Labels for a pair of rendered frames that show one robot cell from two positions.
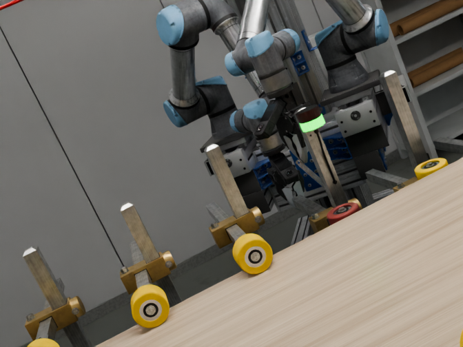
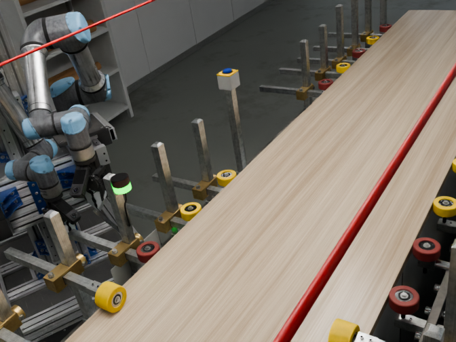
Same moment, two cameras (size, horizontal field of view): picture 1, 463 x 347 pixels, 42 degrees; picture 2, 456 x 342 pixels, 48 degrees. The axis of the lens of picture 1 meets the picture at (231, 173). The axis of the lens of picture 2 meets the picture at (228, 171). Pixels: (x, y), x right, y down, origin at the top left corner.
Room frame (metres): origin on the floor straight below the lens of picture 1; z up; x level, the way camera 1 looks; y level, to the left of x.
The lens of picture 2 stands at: (0.16, 0.55, 1.97)
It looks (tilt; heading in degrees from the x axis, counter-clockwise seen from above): 30 degrees down; 315
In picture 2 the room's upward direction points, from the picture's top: 10 degrees counter-clockwise
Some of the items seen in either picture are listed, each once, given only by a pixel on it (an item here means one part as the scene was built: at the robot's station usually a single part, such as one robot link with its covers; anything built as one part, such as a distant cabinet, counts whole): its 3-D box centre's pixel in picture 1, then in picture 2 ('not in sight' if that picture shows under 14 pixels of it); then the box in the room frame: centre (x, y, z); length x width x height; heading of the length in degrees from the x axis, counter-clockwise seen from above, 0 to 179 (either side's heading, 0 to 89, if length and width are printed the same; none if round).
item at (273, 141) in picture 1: (269, 142); (50, 190); (1.80, -0.15, 1.04); 0.08 x 0.08 x 0.05
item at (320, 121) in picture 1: (312, 122); (121, 186); (1.46, -0.23, 1.11); 0.06 x 0.06 x 0.02
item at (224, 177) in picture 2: not in sight; (228, 184); (1.44, -0.70, 0.85); 0.08 x 0.08 x 0.11
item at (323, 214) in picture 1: (337, 217); (127, 249); (1.50, -0.21, 0.84); 0.14 x 0.06 x 0.05; 98
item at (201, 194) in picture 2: not in sight; (206, 186); (1.57, -0.70, 0.81); 0.14 x 0.06 x 0.05; 98
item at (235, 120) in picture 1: (249, 118); (24, 168); (1.90, -0.13, 1.12); 0.11 x 0.11 x 0.08; 22
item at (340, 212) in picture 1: (349, 228); (150, 260); (1.37, -0.21, 0.85); 0.08 x 0.08 x 0.11
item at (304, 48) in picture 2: not in sight; (306, 81); (1.71, -1.71, 0.88); 0.04 x 0.04 x 0.48; 8
